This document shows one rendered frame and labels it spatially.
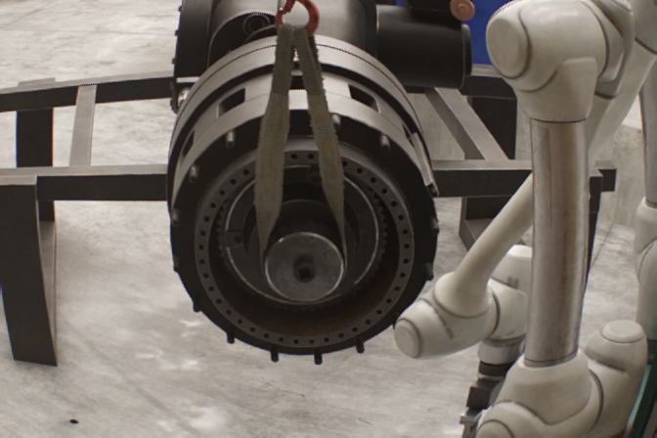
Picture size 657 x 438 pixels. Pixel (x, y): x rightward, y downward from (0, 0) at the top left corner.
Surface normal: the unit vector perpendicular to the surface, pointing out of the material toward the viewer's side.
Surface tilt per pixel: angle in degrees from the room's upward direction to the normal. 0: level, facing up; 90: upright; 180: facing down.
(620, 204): 90
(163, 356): 0
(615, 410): 94
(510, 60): 81
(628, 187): 90
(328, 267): 90
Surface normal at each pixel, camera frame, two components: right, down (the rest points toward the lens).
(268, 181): -0.41, 0.37
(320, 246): 0.05, 0.34
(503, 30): -0.81, 0.08
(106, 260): 0.04, -0.94
